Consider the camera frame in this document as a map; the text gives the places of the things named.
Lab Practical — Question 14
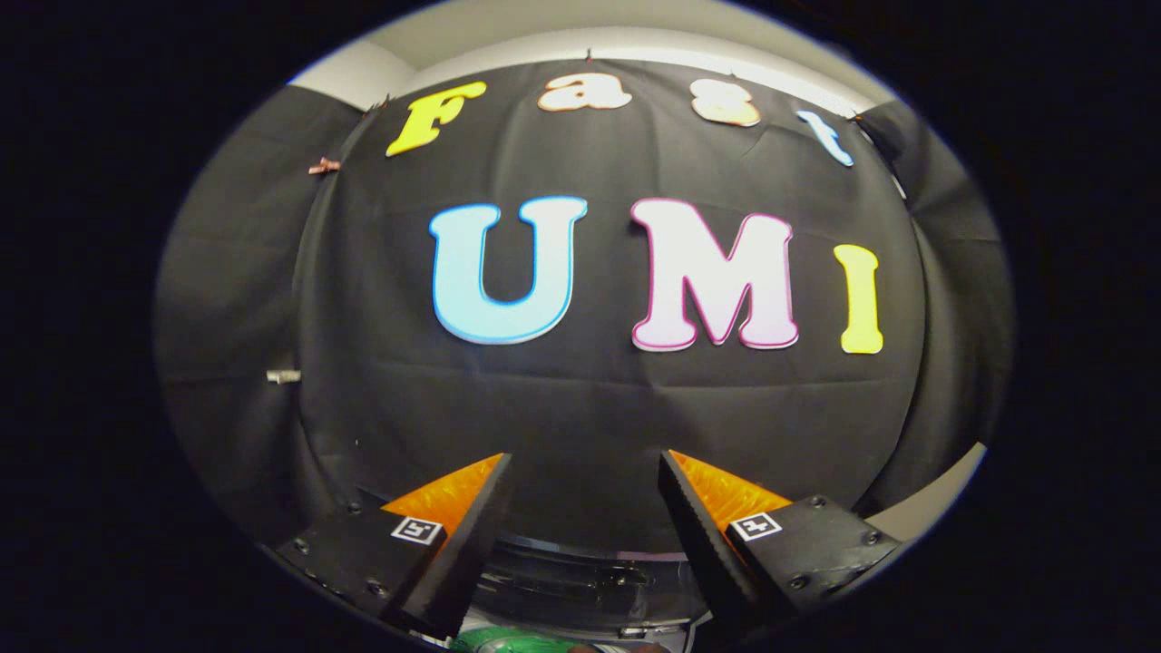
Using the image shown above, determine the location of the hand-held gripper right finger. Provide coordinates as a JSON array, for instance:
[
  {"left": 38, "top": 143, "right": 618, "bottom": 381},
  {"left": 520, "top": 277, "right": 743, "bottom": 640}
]
[{"left": 659, "top": 449, "right": 903, "bottom": 629}]

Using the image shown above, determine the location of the black backdrop cloth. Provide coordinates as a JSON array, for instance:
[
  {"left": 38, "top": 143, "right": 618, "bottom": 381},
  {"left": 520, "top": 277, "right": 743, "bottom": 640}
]
[{"left": 154, "top": 56, "right": 1015, "bottom": 559}]

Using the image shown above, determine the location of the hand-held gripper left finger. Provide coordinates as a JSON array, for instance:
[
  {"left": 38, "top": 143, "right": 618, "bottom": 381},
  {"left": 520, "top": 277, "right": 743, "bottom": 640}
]
[{"left": 275, "top": 453, "right": 514, "bottom": 640}]

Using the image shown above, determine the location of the green polo shirt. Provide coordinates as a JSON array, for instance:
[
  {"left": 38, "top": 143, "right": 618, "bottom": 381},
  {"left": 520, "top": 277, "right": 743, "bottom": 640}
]
[{"left": 454, "top": 626, "right": 586, "bottom": 653}]

